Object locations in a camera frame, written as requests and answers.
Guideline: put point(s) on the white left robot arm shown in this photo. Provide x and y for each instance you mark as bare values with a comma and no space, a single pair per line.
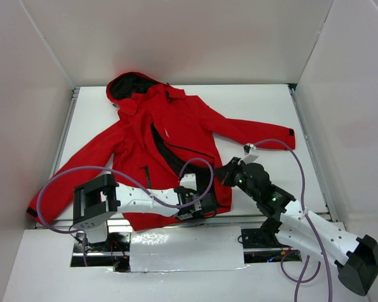
96,201

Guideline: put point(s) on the reflective foil sheet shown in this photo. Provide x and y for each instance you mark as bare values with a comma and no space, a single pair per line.
194,249

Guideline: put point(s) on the red hooded jacket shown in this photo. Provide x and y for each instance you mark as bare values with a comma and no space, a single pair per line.
160,131

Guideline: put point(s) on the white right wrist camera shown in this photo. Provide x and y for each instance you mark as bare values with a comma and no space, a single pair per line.
250,153

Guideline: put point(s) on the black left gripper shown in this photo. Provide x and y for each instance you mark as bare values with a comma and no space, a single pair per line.
206,196

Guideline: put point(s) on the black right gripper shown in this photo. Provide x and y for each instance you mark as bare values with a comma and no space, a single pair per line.
226,173

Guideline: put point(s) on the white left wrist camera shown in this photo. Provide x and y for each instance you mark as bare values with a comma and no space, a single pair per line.
188,181

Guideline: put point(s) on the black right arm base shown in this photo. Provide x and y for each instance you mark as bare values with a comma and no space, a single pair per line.
261,245

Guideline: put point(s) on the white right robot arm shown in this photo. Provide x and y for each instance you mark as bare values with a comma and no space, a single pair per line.
356,258

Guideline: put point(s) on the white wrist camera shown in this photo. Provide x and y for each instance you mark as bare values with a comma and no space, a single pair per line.
250,153
188,181

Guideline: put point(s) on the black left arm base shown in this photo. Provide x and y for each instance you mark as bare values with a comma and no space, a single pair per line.
113,253

